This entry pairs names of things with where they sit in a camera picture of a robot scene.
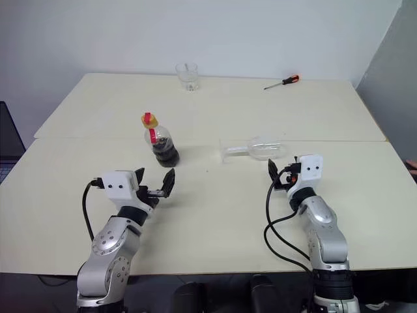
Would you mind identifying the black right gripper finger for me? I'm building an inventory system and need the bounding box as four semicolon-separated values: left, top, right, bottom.
267;158;280;190

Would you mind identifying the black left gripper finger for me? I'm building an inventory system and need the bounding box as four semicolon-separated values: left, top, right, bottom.
134;167;147;189
161;168;177;200

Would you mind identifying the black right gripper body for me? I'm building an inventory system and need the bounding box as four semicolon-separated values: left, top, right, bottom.
273;162;300;192

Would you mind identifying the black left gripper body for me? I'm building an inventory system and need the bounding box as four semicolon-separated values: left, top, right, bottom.
136;184;164;208

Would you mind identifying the clear plastic bag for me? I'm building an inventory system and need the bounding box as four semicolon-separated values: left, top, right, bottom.
218;136;289;164

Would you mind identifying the small plastic bottle dark liquid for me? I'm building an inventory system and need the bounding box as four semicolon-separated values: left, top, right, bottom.
140;112;181;169

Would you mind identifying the red and black screwdriver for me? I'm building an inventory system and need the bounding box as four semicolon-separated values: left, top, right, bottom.
263;74;302;90

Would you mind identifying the clear glass tumbler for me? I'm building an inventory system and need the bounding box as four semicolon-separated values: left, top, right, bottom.
175;61;199;93

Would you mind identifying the dark rounded shape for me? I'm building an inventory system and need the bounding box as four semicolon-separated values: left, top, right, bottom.
250;273;285;313

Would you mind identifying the dark laptop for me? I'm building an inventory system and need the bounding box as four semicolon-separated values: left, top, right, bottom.
0;100;27;187

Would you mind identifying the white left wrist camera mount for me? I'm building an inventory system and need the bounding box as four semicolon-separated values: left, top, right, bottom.
101;170;154;215

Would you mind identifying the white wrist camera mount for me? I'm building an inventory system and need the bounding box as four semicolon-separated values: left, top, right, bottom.
101;170;154;215
286;154;324;196

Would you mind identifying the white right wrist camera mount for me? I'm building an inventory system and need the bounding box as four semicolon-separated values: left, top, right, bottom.
286;154;324;196

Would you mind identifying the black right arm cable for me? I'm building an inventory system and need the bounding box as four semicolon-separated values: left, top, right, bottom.
263;164;315;273

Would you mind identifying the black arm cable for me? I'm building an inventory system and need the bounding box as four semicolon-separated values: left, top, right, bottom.
263;164;315;273
81;177;106;241

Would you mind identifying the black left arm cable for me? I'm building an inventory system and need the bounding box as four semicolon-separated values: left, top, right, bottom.
81;177;106;241

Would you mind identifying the thin black cable under table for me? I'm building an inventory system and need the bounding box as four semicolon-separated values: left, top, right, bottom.
36;275;79;288

